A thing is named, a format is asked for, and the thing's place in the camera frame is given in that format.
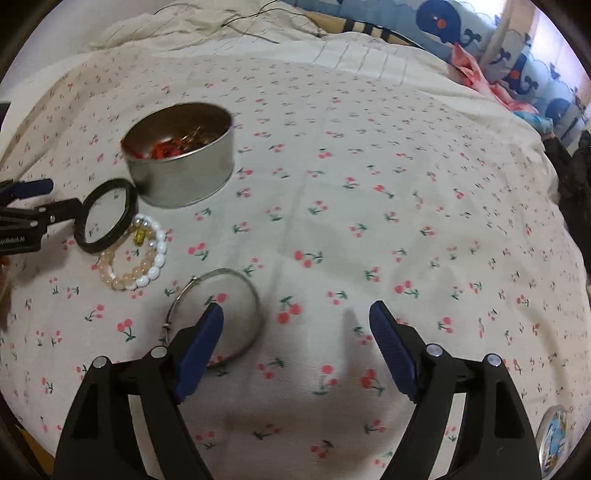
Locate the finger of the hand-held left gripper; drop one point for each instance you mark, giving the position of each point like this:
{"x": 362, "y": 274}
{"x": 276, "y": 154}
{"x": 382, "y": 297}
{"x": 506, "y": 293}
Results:
{"x": 32, "y": 187}
{"x": 55, "y": 212}

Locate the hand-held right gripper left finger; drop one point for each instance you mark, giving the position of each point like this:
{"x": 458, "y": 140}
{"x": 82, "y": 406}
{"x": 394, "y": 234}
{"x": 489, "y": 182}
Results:
{"x": 198, "y": 355}

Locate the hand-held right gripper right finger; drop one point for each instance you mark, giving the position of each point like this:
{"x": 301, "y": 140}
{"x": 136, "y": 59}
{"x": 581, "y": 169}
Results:
{"x": 392, "y": 355}

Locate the black bangle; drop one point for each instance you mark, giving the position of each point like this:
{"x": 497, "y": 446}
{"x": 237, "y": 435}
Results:
{"x": 99, "y": 244}

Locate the silver bangle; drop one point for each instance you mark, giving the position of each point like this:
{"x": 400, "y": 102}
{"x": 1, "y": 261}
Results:
{"x": 253, "y": 295}

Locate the round silver tin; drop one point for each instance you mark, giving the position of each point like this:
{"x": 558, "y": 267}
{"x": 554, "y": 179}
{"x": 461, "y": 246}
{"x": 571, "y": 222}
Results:
{"x": 184, "y": 180}

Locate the round printed tin lid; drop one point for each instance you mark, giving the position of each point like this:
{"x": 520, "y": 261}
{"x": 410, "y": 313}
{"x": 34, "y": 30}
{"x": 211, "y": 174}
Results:
{"x": 553, "y": 438}

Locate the black jacket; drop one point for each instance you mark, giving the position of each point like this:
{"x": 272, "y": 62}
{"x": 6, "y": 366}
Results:
{"x": 572, "y": 184}

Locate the light blue cloth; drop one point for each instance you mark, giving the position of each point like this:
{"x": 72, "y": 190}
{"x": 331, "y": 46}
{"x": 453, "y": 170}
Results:
{"x": 531, "y": 121}

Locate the pink cloth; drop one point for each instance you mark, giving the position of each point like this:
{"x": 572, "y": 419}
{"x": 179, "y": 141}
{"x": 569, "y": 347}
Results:
{"x": 471, "y": 69}

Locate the black and yellow striped pillow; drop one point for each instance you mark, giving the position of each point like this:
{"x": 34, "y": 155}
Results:
{"x": 369, "y": 28}

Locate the blue whale print cushion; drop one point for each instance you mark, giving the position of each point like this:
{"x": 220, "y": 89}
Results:
{"x": 443, "y": 23}

